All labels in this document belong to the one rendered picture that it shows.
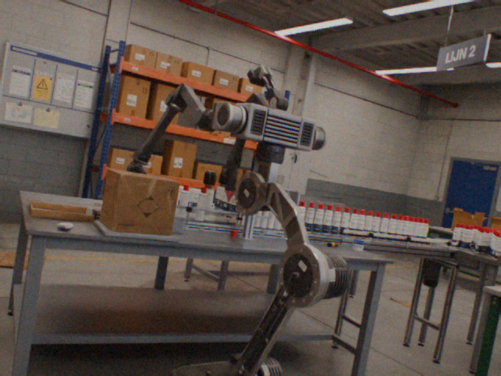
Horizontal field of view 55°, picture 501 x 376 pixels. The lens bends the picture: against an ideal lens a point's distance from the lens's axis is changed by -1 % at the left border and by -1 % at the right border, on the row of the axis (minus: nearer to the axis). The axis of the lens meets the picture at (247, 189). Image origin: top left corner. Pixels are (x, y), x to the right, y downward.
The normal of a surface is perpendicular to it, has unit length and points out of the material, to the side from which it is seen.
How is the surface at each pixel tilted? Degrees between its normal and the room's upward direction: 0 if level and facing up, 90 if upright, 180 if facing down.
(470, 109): 90
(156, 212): 90
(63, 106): 90
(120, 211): 90
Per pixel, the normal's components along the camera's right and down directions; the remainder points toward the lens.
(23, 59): 0.57, 0.14
